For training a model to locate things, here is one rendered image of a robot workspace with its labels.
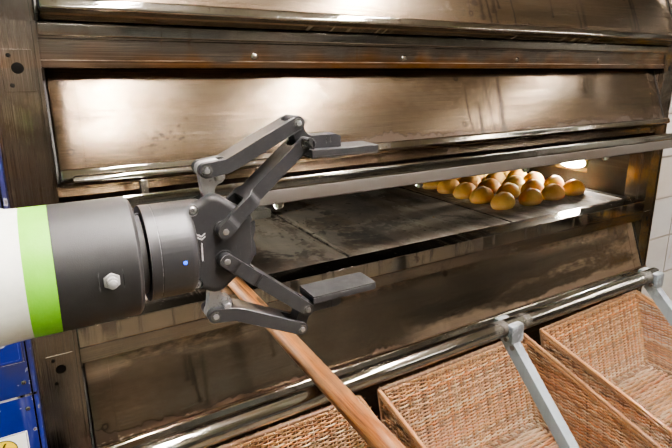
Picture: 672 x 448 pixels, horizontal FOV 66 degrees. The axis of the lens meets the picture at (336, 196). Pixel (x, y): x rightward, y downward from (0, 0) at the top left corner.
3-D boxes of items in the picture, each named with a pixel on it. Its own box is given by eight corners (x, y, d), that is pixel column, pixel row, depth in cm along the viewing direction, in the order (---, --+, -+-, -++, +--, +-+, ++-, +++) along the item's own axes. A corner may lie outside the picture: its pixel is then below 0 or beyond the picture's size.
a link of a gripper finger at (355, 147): (296, 154, 47) (296, 145, 46) (361, 148, 50) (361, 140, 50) (312, 159, 44) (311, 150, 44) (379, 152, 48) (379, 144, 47)
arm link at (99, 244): (67, 360, 34) (48, 226, 31) (59, 294, 44) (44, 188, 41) (162, 337, 37) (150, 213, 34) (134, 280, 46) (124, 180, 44)
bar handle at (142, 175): (78, 213, 78) (77, 213, 79) (278, 188, 94) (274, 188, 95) (73, 175, 77) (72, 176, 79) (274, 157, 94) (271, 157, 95)
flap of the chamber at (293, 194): (70, 233, 74) (64, 226, 91) (701, 143, 163) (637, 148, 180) (68, 216, 74) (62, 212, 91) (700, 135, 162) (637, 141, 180)
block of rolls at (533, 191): (388, 179, 216) (389, 166, 214) (471, 168, 239) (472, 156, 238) (502, 213, 165) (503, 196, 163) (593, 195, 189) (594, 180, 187)
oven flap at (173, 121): (61, 186, 85) (43, 68, 86) (657, 126, 173) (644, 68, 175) (61, 181, 81) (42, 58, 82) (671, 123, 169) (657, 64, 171)
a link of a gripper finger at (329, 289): (313, 297, 47) (313, 304, 47) (376, 281, 51) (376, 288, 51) (299, 285, 50) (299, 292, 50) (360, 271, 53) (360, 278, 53)
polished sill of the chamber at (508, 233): (76, 334, 97) (73, 315, 96) (626, 207, 186) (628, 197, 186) (78, 349, 92) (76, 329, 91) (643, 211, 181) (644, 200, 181)
